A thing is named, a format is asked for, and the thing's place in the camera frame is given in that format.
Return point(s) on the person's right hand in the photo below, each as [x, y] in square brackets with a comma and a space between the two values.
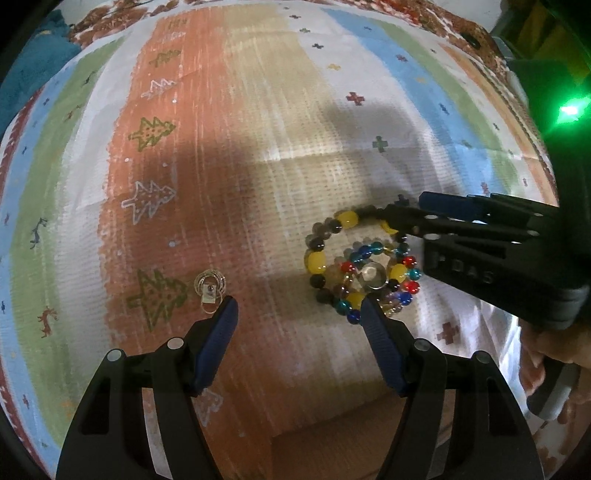
[531, 364]

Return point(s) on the teal blanket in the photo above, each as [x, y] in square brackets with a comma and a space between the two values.
[32, 60]

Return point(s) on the striped pastel mat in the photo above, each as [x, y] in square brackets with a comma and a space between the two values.
[231, 138]

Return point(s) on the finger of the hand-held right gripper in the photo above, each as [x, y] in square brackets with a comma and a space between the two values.
[452, 205]
[429, 226]

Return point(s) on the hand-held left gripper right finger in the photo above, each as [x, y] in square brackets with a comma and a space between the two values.
[381, 337]

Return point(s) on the small silver earring card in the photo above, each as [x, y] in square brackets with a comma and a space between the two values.
[208, 293]

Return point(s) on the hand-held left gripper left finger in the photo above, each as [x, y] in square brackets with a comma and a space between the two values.
[219, 332]

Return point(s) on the small black object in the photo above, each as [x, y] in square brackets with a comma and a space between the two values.
[471, 39]

